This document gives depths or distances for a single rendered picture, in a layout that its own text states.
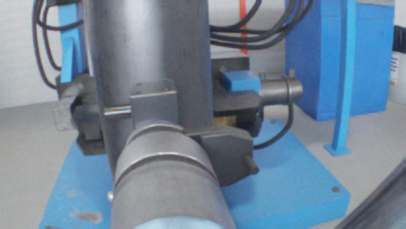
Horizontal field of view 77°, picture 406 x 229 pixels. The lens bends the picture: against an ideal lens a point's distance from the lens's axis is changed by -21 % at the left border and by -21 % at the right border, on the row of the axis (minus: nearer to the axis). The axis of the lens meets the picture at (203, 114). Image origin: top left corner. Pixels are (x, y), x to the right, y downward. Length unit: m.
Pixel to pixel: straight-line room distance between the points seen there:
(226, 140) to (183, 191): 0.11
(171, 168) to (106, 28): 0.30
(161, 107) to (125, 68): 0.17
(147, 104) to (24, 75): 2.98
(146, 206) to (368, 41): 2.21
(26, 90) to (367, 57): 3.12
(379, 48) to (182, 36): 2.05
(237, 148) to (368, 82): 2.13
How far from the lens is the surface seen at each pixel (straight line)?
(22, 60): 3.24
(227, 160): 0.31
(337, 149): 1.80
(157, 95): 0.31
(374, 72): 2.42
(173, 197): 0.19
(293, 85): 1.17
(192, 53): 0.48
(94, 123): 0.86
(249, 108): 0.88
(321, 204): 1.20
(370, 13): 2.31
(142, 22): 0.45
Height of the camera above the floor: 0.83
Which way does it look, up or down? 21 degrees down
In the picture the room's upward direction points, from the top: 3 degrees counter-clockwise
